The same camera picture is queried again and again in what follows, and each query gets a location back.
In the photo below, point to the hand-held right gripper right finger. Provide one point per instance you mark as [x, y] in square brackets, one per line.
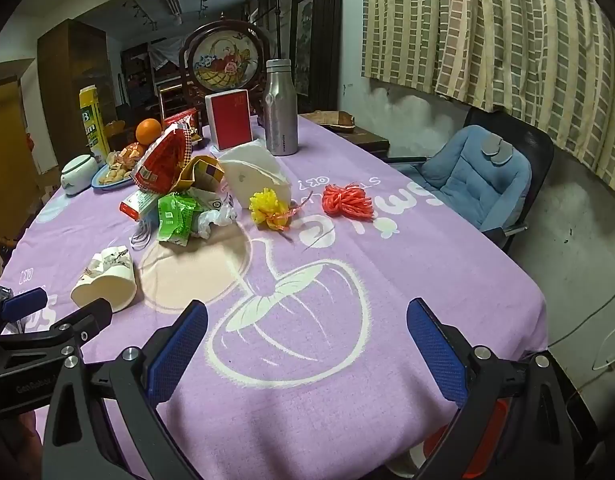
[437, 355]

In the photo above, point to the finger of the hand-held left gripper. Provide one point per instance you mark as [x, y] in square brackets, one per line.
[22, 305]
[90, 317]

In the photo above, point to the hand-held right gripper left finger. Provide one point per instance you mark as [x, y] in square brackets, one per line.
[177, 350]

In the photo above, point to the crushed white paper cup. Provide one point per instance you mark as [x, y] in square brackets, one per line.
[107, 285]

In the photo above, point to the long red white carton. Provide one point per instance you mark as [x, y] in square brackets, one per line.
[136, 204]

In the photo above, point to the green plastic wrapper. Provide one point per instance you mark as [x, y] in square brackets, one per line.
[175, 217]

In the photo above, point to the red foil snack bag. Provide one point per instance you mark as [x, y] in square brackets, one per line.
[162, 160]

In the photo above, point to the orange red bucket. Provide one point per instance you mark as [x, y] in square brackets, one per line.
[492, 425]

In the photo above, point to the white elastic loops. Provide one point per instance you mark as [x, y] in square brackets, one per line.
[141, 237]

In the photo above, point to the blue oval plate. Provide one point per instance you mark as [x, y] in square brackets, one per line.
[105, 183]

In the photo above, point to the crumpled clear plastic wrap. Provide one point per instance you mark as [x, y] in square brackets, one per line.
[213, 220]

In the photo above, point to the white ceramic lidded jar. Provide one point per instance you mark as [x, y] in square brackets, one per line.
[77, 174]

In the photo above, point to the yellow ribbon pompom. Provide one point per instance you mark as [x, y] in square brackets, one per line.
[267, 207]

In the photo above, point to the blue seat cushion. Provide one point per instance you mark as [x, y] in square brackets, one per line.
[467, 180]

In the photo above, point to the yellow purple paper box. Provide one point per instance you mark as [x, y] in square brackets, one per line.
[207, 172]

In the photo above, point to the yellow green carton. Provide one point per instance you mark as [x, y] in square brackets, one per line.
[92, 122]

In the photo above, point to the orange fruit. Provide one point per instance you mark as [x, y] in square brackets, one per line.
[148, 131]

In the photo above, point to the red lion print snack bag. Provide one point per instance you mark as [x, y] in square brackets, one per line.
[190, 127]

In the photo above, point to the dark side table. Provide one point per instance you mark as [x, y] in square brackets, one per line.
[367, 139]

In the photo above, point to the black office chair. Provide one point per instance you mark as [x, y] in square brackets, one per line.
[532, 145]

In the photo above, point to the wooden cabinet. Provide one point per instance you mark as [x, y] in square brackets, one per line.
[72, 75]

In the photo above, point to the red and white box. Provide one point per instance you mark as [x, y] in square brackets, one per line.
[231, 120]

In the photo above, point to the stainless steel bottle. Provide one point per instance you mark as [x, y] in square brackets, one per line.
[281, 110]

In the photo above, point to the round framed fruit picture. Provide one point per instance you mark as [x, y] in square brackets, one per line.
[222, 65]

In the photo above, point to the ceiling lamp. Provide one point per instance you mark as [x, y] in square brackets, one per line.
[174, 7]

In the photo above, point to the beige checked curtain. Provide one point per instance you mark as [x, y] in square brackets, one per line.
[487, 35]

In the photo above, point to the dark framed painting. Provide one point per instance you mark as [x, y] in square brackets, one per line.
[312, 35]

